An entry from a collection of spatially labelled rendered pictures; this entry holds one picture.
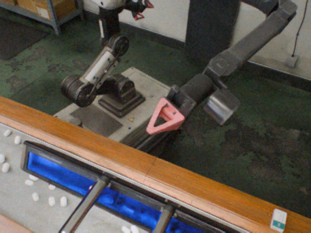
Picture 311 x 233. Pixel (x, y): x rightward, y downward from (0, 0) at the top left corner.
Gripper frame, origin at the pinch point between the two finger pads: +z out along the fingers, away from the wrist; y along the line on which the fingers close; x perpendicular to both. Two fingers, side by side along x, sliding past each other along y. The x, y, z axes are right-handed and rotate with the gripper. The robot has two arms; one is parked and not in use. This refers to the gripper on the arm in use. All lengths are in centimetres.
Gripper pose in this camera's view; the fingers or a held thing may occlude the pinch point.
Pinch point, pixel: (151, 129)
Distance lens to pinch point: 58.2
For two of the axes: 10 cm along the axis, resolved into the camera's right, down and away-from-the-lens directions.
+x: -7.2, -6.7, 1.8
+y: -2.6, 5.0, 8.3
